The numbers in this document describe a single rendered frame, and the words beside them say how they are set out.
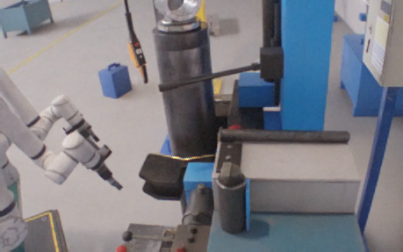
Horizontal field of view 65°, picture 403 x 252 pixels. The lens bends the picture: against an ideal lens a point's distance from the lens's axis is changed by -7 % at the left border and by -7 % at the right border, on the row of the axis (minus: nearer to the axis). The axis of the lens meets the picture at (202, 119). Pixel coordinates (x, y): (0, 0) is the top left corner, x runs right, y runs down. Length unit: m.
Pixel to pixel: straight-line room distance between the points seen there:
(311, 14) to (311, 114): 0.38
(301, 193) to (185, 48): 0.63
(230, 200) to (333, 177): 0.29
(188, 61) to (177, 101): 0.17
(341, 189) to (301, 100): 0.43
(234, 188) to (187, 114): 0.56
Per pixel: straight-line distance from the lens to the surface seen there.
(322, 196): 0.99
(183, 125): 1.37
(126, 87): 4.43
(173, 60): 1.25
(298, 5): 1.16
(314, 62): 1.23
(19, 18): 9.15
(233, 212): 0.90
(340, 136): 1.08
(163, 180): 1.26
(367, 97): 3.57
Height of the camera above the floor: 1.80
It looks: 30 degrees down
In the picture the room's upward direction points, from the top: 6 degrees counter-clockwise
